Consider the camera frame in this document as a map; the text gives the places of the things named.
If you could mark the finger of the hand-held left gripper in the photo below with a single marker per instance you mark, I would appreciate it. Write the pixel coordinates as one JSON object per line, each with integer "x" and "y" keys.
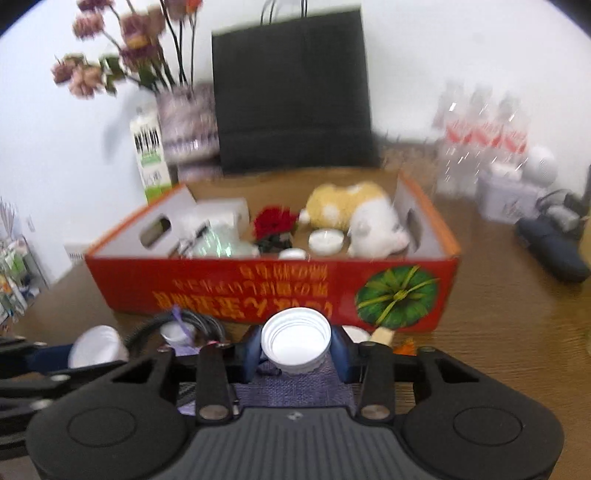
{"x": 11, "y": 443}
{"x": 46, "y": 360}

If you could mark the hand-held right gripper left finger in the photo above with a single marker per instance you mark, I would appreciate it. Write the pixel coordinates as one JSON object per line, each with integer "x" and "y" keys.
{"x": 251, "y": 355}

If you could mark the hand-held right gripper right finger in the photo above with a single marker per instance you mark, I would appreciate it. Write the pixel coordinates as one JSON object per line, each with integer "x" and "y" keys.
{"x": 340, "y": 357}

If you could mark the white round lid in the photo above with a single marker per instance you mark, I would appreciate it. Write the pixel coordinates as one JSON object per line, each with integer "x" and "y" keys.
{"x": 97, "y": 346}
{"x": 356, "y": 333}
{"x": 293, "y": 254}

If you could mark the purple cloth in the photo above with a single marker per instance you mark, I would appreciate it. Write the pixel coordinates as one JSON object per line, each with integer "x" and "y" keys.
{"x": 300, "y": 387}

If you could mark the red orange cardboard box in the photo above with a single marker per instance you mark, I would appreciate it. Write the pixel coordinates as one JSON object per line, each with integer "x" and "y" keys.
{"x": 300, "y": 290}

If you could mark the red rose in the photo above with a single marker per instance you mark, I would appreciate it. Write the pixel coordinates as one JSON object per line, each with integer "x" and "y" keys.
{"x": 272, "y": 221}

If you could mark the clear seed container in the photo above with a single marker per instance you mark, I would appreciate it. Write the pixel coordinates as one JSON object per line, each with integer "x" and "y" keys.
{"x": 411, "y": 159}

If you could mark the tan wooden piece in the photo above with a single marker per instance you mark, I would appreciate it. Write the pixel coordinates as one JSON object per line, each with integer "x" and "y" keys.
{"x": 382, "y": 337}

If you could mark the small orange object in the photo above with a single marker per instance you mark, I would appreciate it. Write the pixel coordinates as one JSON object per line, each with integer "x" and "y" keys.
{"x": 406, "y": 346}

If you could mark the small white cup purple ribbon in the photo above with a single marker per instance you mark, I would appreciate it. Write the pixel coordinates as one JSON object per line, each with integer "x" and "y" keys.
{"x": 178, "y": 332}

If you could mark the white booklet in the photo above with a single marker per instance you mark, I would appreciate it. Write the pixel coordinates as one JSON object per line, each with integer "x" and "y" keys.
{"x": 78, "y": 254}

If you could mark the shiny iridescent bag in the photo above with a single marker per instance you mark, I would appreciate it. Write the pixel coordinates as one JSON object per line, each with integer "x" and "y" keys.
{"x": 221, "y": 244}

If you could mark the white black small gadget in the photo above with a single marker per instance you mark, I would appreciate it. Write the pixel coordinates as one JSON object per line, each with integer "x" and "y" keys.
{"x": 191, "y": 237}

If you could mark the white rectangular box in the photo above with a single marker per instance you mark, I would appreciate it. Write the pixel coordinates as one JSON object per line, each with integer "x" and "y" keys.
{"x": 226, "y": 212}

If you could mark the yellow white plush toy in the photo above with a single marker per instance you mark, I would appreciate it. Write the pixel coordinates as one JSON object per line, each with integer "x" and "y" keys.
{"x": 337, "y": 203}

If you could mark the white green milk carton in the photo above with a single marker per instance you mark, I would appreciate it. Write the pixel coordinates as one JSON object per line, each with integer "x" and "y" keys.
{"x": 150, "y": 161}

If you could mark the white floral tin box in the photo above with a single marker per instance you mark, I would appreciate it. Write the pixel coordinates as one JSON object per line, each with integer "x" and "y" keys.
{"x": 505, "y": 201}

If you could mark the dark blue case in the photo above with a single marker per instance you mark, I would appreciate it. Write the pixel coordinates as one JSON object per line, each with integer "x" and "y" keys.
{"x": 554, "y": 251}

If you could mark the clear water bottle red label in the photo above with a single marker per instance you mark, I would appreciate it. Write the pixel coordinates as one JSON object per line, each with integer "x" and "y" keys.
{"x": 480, "y": 134}
{"x": 512, "y": 134}
{"x": 450, "y": 138}

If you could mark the white earbuds case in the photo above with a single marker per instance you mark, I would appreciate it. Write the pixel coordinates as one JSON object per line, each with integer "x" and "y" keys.
{"x": 505, "y": 170}

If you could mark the black paper bag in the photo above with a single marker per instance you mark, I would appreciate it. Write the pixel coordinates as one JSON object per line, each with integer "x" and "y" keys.
{"x": 295, "y": 101}

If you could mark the grey charger adapter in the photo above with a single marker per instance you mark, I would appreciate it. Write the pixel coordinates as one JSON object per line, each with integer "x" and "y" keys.
{"x": 561, "y": 217}

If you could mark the white round speaker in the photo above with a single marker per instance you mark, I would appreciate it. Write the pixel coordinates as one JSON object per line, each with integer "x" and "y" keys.
{"x": 540, "y": 166}

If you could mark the dried pink flowers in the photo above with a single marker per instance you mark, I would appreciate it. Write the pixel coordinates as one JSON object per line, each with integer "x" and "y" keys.
{"x": 85, "y": 78}

